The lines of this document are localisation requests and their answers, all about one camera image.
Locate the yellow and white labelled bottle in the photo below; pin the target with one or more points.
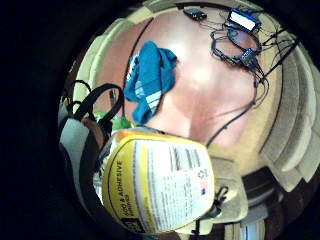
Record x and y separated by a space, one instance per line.
166 183

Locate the green object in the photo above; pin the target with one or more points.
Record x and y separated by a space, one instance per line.
120 122

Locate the blue cloth with white stripes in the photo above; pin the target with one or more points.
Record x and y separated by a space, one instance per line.
151 78

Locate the beige cushioned seat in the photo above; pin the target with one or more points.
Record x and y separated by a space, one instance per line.
230 186

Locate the small black device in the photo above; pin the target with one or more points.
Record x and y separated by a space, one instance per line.
195 13

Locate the small black hub box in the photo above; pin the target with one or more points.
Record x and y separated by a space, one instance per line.
248 55

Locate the black device with lit screen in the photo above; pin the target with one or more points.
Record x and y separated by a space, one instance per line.
243 20

